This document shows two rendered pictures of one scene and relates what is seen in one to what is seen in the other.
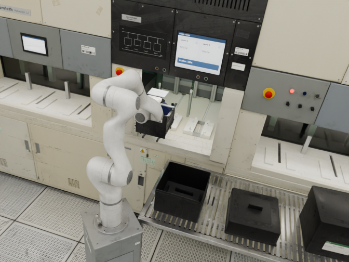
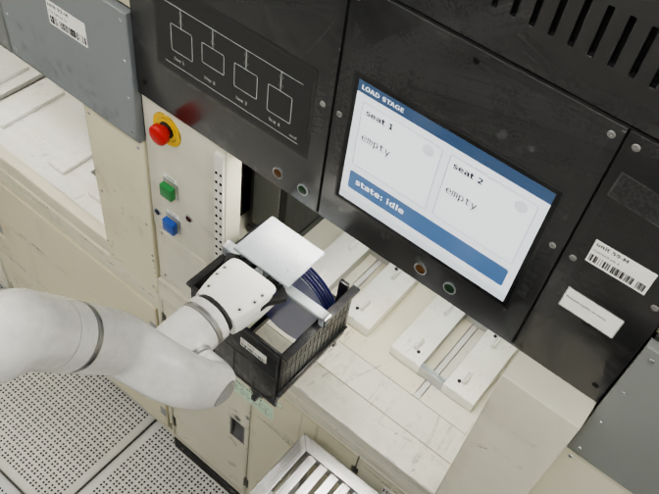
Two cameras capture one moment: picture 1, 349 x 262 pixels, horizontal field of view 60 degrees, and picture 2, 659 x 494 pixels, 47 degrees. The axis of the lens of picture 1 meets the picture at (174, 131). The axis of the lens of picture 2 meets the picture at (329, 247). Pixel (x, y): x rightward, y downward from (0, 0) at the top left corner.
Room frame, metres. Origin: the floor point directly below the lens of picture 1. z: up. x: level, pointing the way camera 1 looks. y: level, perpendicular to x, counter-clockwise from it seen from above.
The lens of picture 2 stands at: (1.07, -0.20, 2.28)
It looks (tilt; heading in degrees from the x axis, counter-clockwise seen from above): 50 degrees down; 19
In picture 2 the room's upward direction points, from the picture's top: 10 degrees clockwise
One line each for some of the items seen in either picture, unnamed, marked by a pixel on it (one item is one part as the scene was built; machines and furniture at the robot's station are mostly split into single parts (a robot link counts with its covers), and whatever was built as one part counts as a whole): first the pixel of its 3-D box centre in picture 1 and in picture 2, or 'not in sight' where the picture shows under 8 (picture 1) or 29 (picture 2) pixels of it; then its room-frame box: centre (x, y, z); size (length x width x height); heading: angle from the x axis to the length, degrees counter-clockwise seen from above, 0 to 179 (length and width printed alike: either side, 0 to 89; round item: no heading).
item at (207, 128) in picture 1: (199, 127); (456, 346); (2.06, -0.19, 0.89); 0.22 x 0.21 x 0.04; 168
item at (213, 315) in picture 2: not in sight; (205, 320); (1.64, 0.18, 1.25); 0.09 x 0.03 x 0.08; 78
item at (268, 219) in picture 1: (253, 212); not in sight; (1.29, -0.52, 0.83); 0.29 x 0.29 x 0.13; 80
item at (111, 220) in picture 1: (111, 209); not in sight; (1.15, 0.29, 0.85); 0.19 x 0.19 x 0.18
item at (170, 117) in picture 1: (156, 113); (272, 305); (1.81, 0.14, 1.11); 0.24 x 0.20 x 0.32; 78
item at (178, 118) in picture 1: (166, 119); (358, 277); (2.12, 0.07, 0.89); 0.22 x 0.21 x 0.04; 168
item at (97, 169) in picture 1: (105, 178); not in sight; (1.16, 0.32, 1.07); 0.19 x 0.12 x 0.24; 76
